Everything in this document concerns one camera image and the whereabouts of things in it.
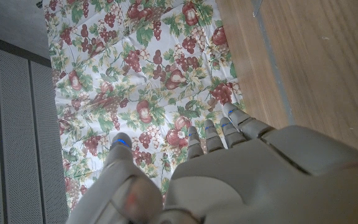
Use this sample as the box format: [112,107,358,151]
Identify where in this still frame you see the floral fruit print backdrop cloth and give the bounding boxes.
[42,0,247,216]

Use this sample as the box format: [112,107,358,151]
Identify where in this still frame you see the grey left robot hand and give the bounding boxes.
[65,102,358,224]

